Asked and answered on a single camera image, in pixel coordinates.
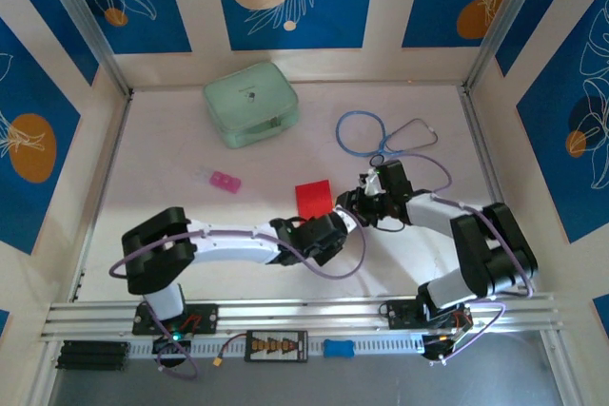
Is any aluminium mounting rail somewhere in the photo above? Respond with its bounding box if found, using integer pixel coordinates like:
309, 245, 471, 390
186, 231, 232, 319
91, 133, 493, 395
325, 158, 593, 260
40, 292, 570, 364

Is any yellow connector lead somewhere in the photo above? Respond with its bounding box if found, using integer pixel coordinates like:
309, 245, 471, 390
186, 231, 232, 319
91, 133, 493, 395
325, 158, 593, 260
212, 333, 249, 370

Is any blue foam block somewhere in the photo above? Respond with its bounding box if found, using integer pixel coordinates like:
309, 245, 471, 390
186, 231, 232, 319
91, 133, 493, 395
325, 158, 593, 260
323, 338, 356, 358

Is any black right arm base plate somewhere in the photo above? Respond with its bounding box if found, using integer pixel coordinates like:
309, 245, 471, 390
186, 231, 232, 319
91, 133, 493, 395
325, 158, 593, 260
385, 299, 475, 331

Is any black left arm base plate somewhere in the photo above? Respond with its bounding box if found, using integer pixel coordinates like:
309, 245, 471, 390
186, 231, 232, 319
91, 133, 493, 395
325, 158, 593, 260
132, 301, 220, 336

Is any black power distribution board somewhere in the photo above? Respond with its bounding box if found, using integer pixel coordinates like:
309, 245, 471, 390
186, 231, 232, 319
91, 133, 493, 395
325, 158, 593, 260
245, 330, 309, 362

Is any mint green zip pouch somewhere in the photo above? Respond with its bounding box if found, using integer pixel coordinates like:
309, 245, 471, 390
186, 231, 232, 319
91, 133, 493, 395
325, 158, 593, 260
203, 60, 301, 150

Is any aluminium side rail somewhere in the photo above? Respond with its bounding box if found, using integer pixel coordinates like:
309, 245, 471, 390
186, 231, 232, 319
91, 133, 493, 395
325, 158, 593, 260
460, 85, 532, 293
69, 90, 134, 303

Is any aluminium corner post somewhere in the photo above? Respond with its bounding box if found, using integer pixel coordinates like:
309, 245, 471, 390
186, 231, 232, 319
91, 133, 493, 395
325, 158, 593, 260
461, 0, 553, 93
35, 0, 134, 98

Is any pink and clear pill organiser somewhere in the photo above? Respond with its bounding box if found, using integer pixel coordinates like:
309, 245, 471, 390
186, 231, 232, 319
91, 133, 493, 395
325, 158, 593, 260
193, 165, 243, 194

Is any red paper sheet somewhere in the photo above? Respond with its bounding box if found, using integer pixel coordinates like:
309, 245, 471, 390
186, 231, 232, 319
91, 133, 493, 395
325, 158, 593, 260
294, 179, 335, 218

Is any blue stethoscope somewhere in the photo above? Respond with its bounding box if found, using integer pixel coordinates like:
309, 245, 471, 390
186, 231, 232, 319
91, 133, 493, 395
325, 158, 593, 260
335, 110, 439, 169

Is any black ribbed block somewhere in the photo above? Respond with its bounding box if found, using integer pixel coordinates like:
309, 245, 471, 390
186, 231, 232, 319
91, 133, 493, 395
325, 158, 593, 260
55, 339, 130, 372

